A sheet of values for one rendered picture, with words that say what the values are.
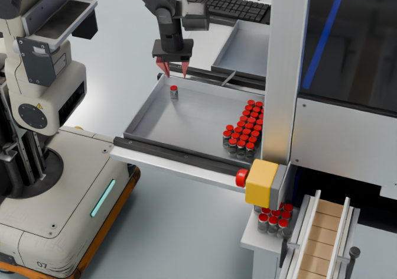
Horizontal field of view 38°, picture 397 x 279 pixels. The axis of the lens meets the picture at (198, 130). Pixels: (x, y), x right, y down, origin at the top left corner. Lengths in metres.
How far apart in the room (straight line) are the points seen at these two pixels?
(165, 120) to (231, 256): 0.92
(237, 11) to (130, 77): 1.21
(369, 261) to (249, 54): 0.72
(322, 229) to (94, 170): 1.23
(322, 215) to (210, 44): 0.77
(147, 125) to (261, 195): 0.46
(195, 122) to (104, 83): 1.64
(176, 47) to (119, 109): 1.54
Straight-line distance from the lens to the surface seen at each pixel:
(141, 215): 2.48
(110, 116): 2.94
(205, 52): 1.80
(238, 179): 1.24
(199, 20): 1.41
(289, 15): 1.04
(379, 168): 1.22
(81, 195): 2.22
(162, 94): 1.65
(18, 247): 2.17
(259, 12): 2.09
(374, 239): 1.39
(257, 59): 1.77
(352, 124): 1.15
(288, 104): 1.15
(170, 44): 1.46
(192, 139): 1.50
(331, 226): 1.28
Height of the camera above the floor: 1.93
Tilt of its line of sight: 43 degrees down
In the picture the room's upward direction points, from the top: 2 degrees counter-clockwise
